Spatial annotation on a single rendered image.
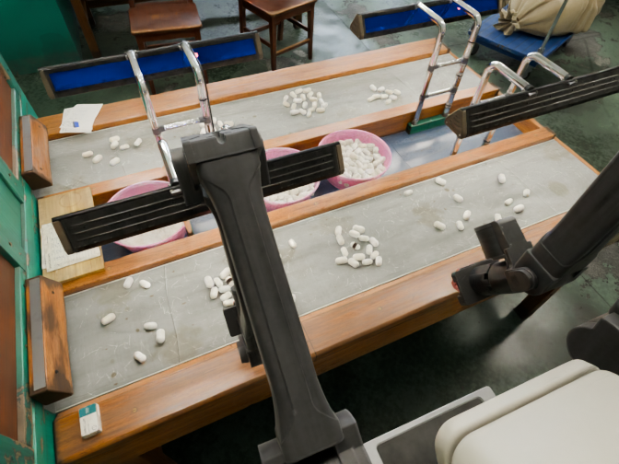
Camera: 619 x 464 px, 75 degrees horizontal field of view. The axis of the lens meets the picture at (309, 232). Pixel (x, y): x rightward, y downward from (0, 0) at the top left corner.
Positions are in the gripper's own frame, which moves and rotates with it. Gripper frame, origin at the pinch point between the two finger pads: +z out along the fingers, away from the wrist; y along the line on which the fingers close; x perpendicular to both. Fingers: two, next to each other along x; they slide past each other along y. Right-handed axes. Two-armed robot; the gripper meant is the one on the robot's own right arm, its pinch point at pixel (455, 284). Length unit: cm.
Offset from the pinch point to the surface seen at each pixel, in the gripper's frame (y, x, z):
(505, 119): -39, -35, 10
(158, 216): 54, -33, 9
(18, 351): 89, -16, 22
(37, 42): 113, -234, 207
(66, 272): 82, -34, 42
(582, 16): -271, -138, 138
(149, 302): 64, -19, 39
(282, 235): 23, -27, 43
